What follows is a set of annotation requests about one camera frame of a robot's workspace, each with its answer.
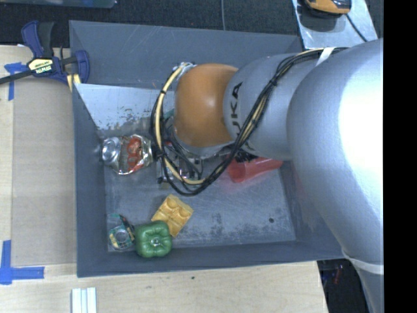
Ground yellow toy building block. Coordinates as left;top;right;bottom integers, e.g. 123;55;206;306
151;193;195;239

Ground red clear plastic cup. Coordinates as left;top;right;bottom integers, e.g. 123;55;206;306
225;156;284;184

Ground crushed silver and red can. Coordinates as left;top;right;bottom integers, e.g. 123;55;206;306
98;134;154;176

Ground grey metal bin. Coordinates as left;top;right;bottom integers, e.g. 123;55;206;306
68;20;347;278

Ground green toy bell pepper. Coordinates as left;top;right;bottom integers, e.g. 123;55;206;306
134;220;174;259

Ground pale wood flat board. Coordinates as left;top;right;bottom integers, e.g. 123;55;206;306
10;76;79;267

